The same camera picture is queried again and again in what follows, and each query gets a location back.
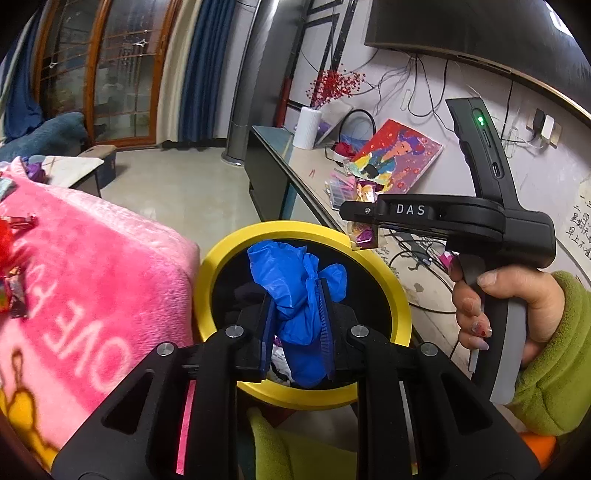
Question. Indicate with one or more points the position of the pink printed blanket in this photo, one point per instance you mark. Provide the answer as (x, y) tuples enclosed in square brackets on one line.
[(92, 277)]

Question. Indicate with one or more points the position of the colourful figure painting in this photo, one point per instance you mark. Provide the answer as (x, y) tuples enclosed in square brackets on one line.
[(397, 157)]

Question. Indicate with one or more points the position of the person's right hand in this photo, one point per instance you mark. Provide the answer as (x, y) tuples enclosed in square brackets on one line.
[(531, 295)]

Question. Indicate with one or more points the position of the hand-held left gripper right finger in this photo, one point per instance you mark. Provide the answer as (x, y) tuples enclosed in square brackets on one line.
[(325, 332)]

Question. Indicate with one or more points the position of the wooden glass sliding door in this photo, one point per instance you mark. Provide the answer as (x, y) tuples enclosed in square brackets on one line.
[(115, 69)]

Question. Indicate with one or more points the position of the pink white device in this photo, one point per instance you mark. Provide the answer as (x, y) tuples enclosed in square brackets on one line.
[(447, 259)]

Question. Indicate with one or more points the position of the long television cabinet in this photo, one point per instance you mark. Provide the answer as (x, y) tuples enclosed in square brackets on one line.
[(295, 170)]

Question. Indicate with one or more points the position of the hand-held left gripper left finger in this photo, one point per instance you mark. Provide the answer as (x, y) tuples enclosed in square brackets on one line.
[(268, 341)]

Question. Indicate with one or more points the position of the wall socket with adapters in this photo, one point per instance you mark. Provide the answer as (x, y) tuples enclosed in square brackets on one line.
[(545, 127)]

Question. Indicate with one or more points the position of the red crinkled wrapper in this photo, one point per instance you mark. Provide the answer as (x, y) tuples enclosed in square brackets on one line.
[(14, 295)]

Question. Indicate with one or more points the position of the bead organizer box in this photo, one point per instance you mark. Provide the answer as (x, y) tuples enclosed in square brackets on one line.
[(344, 189)]

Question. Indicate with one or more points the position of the person's right forearm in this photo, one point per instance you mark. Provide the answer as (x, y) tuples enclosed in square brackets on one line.
[(563, 369)]

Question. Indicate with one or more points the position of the blue rubber glove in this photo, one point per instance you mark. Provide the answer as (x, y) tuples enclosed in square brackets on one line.
[(295, 295)]

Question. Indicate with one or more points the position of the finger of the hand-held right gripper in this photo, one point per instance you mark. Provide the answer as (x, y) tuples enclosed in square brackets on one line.
[(355, 210)]

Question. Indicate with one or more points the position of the red candy wrapper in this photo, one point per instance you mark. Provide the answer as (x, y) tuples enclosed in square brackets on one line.
[(23, 221)]

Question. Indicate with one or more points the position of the red berry branches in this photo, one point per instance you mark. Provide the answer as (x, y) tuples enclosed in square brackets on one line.
[(334, 85)]

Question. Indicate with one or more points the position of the silver tower air conditioner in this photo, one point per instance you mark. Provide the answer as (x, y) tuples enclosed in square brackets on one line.
[(258, 83)]

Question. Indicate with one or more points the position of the black wall television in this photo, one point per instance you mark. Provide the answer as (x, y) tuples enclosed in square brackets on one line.
[(461, 23)]

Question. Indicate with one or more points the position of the small purple picture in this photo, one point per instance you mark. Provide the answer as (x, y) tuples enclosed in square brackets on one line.
[(332, 120)]

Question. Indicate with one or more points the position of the white power strip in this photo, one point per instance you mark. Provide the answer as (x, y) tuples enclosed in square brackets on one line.
[(405, 100)]

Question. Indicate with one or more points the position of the green fleece clothing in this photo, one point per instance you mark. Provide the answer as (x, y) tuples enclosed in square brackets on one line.
[(295, 447)]

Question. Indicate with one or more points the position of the blue beige curtain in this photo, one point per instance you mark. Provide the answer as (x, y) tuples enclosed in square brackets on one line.
[(207, 69), (21, 83)]

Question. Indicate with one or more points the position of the purple plastic bag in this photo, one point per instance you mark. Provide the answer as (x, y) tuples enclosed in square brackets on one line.
[(34, 168)]

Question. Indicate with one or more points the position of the white top coffee table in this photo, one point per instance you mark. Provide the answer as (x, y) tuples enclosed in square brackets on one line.
[(69, 168)]

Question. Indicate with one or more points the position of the yellow rimmed black bin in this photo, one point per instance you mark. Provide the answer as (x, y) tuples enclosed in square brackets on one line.
[(217, 258)]

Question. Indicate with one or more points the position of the white ribbed vase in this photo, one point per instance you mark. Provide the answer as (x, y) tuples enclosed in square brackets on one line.
[(307, 127)]

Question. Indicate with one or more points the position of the blue footstool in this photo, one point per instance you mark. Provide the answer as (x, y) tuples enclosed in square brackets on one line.
[(104, 161)]

